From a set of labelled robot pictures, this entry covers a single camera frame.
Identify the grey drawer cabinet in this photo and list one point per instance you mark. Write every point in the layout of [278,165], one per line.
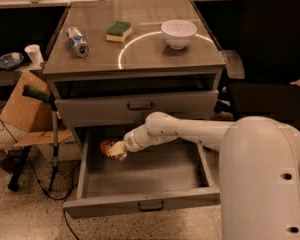
[142,64]

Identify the brown round floor container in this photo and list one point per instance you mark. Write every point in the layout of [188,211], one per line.
[7,163]

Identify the white bowl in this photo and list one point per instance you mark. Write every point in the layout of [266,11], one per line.
[178,33]

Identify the upper grey drawer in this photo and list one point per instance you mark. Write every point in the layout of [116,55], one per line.
[116,110]

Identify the white paper cup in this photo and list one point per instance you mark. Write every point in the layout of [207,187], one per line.
[34,53]

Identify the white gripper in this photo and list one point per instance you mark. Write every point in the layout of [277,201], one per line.
[130,143]

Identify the black office chair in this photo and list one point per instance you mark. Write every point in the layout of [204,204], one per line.
[263,71]

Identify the open middle drawer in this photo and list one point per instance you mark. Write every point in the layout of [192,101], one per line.
[173,175]

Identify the low side shelf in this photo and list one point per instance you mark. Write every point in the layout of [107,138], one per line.
[9,78]

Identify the silver blue soda can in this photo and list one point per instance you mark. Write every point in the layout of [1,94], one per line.
[77,42]

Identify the brown cardboard box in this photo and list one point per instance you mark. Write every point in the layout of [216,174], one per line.
[30,115]

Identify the dark blue plate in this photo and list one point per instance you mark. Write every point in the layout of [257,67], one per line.
[11,61]

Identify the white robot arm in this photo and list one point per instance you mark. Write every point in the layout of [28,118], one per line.
[259,169]

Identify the red coke can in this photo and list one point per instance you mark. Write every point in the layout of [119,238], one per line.
[105,146]

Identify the green yellow sponge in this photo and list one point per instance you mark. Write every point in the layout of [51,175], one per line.
[119,31]

